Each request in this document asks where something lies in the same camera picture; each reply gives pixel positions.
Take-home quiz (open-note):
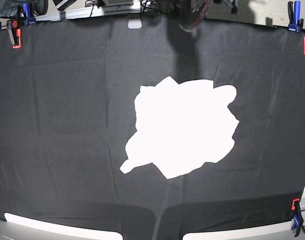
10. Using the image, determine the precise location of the black cable on floor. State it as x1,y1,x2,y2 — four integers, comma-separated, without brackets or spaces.
84,0,103,18

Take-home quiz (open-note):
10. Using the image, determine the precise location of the white t-shirt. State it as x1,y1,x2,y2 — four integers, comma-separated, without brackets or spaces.
120,77,239,179

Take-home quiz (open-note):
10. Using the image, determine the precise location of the red clamp top left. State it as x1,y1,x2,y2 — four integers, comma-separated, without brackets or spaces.
6,20,22,49

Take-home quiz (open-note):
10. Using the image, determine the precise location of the blue clamp top right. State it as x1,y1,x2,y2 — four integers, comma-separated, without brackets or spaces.
287,0,304,33

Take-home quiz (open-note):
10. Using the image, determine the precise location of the dark box top left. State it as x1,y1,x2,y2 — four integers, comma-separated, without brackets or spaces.
52,0,76,12

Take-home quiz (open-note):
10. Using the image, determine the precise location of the black table cloth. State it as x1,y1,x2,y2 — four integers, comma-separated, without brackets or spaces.
0,15,305,240

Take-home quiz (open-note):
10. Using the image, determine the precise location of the blue clamp top left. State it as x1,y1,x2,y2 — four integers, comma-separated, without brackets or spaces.
21,3,36,26

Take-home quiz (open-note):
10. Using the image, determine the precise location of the black red cable bundle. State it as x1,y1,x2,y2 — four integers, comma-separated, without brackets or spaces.
178,0,213,33

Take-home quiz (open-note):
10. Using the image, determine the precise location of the blue red clamp bottom right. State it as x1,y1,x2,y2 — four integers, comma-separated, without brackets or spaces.
291,198,303,237

